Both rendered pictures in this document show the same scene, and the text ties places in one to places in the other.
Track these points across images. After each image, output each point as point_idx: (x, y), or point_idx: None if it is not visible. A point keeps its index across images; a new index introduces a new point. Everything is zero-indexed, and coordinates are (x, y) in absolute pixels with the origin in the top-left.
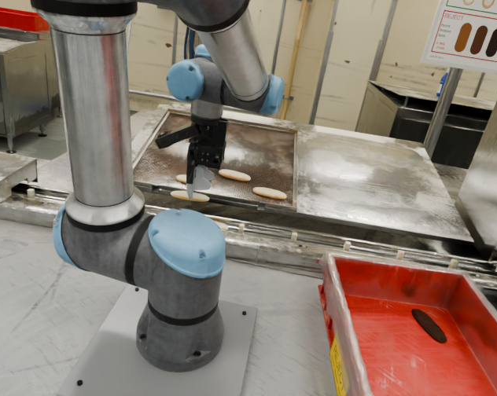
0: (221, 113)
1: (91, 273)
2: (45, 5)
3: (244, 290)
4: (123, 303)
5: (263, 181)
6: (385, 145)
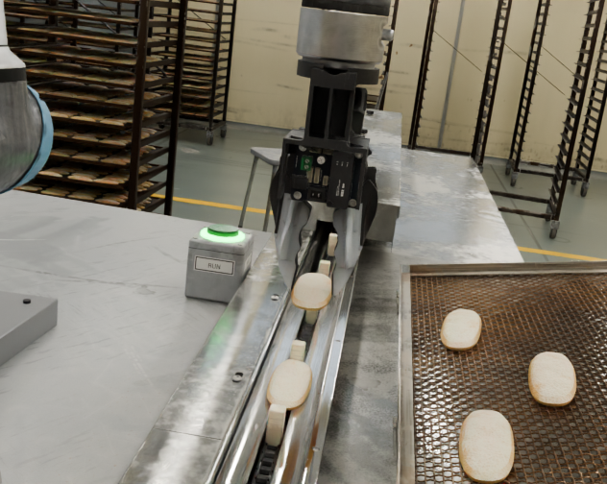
0: (323, 47)
1: (119, 301)
2: None
3: (21, 441)
4: None
5: (572, 433)
6: None
